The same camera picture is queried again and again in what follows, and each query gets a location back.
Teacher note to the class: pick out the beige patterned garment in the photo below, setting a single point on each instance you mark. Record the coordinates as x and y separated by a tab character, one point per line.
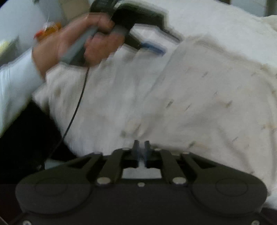
215	103

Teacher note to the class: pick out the person's white sleeved forearm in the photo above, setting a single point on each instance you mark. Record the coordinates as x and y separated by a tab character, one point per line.
19	79

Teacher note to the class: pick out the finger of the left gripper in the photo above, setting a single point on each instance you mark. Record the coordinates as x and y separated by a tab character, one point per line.
135	43
168	31

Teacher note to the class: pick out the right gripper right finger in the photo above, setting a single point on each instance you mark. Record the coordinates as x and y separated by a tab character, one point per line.
164	161

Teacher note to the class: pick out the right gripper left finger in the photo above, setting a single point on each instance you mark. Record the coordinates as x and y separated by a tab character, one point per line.
119	160

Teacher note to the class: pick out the white fluffy bed blanket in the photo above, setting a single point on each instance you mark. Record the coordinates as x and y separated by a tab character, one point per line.
92	107

